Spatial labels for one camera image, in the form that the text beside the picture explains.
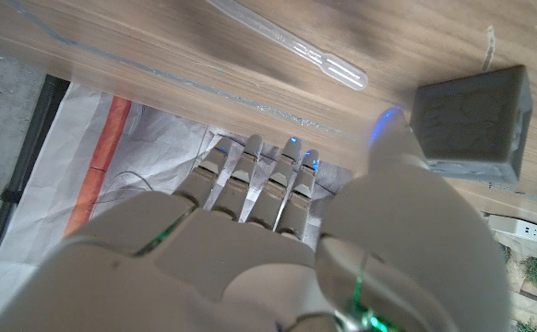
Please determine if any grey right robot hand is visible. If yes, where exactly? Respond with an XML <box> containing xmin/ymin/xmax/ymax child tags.
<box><xmin>0</xmin><ymin>106</ymin><xmax>512</xmax><ymax>332</ymax></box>

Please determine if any clear plastic pipette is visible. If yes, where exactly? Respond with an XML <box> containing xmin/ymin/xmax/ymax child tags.
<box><xmin>206</xmin><ymin>0</ymin><xmax>370</xmax><ymax>91</ymax></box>

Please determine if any dark grey block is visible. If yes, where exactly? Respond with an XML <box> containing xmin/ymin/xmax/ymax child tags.
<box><xmin>409</xmin><ymin>64</ymin><xmax>533</xmax><ymax>185</ymax></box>

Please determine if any printed fabric backdrop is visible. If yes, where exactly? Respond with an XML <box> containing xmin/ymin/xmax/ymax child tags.
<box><xmin>0</xmin><ymin>82</ymin><xmax>537</xmax><ymax>332</ymax></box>

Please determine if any black backdrop stand pole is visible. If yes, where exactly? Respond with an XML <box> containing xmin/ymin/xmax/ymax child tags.
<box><xmin>0</xmin><ymin>73</ymin><xmax>71</xmax><ymax>314</ymax></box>

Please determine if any white power strip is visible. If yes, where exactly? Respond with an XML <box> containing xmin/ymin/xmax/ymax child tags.
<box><xmin>487</xmin><ymin>214</ymin><xmax>537</xmax><ymax>245</ymax></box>

